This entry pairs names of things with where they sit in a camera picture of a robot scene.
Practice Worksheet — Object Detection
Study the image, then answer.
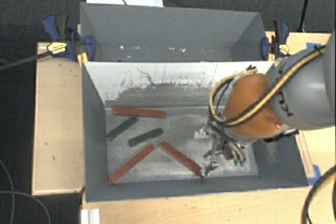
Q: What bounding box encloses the red-brown flat block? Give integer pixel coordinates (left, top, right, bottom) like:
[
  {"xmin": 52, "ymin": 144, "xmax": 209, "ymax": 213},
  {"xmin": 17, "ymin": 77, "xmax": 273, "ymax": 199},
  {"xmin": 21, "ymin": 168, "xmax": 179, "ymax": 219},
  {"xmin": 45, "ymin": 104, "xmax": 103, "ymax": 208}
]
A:
[
  {"xmin": 158, "ymin": 141, "xmax": 205, "ymax": 179},
  {"xmin": 108, "ymin": 143, "xmax": 156, "ymax": 184},
  {"xmin": 112, "ymin": 106, "xmax": 166, "ymax": 119}
]

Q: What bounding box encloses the grey metal bin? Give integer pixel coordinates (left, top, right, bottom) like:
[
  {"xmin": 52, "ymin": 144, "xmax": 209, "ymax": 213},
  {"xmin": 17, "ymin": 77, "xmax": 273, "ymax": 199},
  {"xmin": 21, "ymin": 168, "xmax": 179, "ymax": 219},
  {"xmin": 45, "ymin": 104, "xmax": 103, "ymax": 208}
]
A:
[{"xmin": 79, "ymin": 2, "xmax": 309, "ymax": 202}]

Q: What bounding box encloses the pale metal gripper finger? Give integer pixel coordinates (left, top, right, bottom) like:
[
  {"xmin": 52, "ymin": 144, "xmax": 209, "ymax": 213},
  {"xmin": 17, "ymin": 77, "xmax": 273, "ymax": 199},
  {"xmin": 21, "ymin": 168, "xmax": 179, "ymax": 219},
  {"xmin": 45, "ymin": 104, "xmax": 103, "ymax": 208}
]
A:
[
  {"xmin": 203, "ymin": 148, "xmax": 221, "ymax": 158},
  {"xmin": 201, "ymin": 157, "xmax": 221, "ymax": 178}
]

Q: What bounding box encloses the dark green flat block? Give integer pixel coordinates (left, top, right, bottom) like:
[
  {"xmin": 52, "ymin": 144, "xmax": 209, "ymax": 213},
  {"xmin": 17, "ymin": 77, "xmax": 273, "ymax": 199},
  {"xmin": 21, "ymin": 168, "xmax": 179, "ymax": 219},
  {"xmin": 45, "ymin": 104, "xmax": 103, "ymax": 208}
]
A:
[
  {"xmin": 106, "ymin": 115, "xmax": 139, "ymax": 142},
  {"xmin": 128, "ymin": 127, "xmax": 164, "ymax": 147}
]

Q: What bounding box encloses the pale wood flat board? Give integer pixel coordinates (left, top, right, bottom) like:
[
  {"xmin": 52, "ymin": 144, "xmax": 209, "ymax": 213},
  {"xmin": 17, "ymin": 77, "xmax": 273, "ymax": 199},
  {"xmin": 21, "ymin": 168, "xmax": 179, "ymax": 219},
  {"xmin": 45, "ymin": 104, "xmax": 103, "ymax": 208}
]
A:
[{"xmin": 31, "ymin": 40, "xmax": 86, "ymax": 196}]

